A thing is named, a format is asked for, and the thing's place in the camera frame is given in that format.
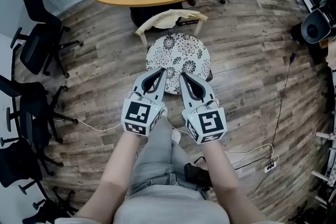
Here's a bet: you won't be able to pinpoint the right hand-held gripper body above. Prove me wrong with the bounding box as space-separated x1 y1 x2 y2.
178 71 228 145

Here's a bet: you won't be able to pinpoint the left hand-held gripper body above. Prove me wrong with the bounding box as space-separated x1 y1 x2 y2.
120 68 169 137

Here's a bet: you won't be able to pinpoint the white power strip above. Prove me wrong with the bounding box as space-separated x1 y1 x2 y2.
263 162 279 173

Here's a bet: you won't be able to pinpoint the person's right forearm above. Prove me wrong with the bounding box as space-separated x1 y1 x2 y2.
201 138 261 224

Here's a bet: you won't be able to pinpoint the white slatted rack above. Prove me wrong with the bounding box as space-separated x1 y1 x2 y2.
311 130 336 208

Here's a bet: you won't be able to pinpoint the cream cloth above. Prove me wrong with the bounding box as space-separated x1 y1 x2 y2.
135 8 204 34

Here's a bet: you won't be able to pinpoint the black waist pouch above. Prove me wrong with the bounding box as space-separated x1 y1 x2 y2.
183 162 214 189

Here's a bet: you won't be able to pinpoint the person's legs in grey jeans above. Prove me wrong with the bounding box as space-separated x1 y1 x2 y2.
125 114 208 200

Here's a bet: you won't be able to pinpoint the wooden chair with dark seat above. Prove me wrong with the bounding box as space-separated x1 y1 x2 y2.
134 9 214 83

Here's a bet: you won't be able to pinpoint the white floor cable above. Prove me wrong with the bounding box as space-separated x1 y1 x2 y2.
225 142 279 166
72 117 124 133

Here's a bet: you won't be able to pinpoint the person's white t-shirt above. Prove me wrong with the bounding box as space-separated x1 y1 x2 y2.
54 184 232 224

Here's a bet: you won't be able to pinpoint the black table base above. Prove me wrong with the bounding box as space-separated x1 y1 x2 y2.
129 2 200 34

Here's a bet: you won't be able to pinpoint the floral black white round cushion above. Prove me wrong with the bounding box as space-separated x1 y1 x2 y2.
145 32 212 95

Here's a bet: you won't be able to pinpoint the person's white right shoe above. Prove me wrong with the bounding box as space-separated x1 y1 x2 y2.
171 129 182 144

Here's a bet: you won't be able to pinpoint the person's left forearm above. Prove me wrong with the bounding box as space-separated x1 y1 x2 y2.
75 130 151 221

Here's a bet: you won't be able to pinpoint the table with beige cloth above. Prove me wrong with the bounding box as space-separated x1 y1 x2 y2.
320 38 336 73

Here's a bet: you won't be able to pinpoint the long black floor cable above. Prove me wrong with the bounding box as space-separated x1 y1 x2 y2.
246 50 299 198

